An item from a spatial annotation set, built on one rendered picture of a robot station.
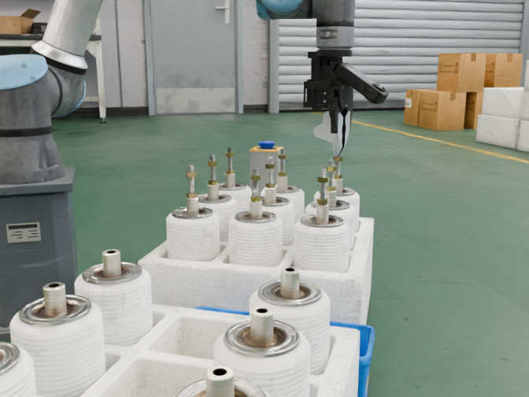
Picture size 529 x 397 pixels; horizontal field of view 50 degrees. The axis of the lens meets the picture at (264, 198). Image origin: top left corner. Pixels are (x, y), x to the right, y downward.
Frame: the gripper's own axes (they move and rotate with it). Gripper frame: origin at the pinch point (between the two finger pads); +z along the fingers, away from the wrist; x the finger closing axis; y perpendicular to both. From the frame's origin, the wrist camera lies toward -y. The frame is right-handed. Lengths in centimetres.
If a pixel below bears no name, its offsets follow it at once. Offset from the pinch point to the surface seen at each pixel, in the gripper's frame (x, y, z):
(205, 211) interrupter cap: 27.6, 14.9, 9.1
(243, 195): 8.2, 18.8, 10.4
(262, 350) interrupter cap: 67, -20, 9
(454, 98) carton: -359, 52, 9
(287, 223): 16.0, 3.9, 12.6
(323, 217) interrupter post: 23.5, -6.8, 8.2
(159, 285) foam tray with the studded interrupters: 37.8, 17.7, 20.5
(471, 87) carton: -370, 42, 1
